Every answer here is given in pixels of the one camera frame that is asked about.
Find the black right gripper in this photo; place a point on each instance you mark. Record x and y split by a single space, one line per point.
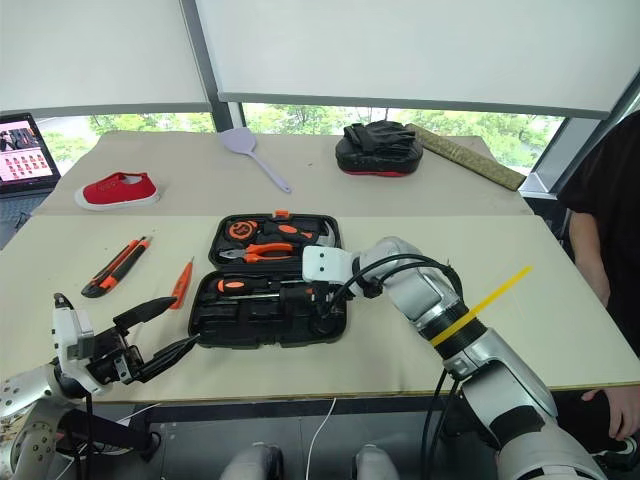
327 300

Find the olive brown long block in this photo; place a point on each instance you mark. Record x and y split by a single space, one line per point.
470 159

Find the black red boxing pad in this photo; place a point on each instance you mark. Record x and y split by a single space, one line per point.
375 161

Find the yellow zip tie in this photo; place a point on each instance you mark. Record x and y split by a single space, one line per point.
495 292

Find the black gloves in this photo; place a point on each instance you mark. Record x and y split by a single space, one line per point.
382 132

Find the orange black utility knife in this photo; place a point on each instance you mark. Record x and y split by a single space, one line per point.
117 267

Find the grey rounded robot leg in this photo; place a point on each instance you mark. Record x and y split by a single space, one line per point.
376 462
252 462

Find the person's bare forearm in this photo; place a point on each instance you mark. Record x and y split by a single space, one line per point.
590 260

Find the black white sneaker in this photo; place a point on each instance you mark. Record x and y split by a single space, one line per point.
622 452

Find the lilac plastic spatula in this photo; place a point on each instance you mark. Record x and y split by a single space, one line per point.
242 142

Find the black plastic tool case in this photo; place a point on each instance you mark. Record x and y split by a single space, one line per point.
235 325

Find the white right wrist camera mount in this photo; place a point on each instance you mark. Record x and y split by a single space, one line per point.
325 264

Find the red canvas shoe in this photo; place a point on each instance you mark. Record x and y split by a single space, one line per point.
115 190

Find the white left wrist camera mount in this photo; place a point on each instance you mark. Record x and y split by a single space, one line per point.
70 330

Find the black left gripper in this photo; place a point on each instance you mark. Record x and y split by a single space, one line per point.
107 355

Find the open laptop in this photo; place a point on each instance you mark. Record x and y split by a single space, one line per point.
22 150

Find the person in black shirt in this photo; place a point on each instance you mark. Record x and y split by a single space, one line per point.
615 190

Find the grey window frame post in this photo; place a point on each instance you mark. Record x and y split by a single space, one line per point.
227 117

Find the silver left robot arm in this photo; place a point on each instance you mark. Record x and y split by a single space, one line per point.
30 400

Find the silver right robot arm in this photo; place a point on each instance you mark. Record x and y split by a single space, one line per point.
480 360

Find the white roller blind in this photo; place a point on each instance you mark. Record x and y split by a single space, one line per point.
410 50
100 50

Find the orange black tape measure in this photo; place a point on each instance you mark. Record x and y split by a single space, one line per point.
241 230

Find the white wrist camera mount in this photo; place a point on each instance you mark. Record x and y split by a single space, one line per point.
70 330
325 264

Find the person's bare hand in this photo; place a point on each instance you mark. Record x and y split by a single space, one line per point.
620 415

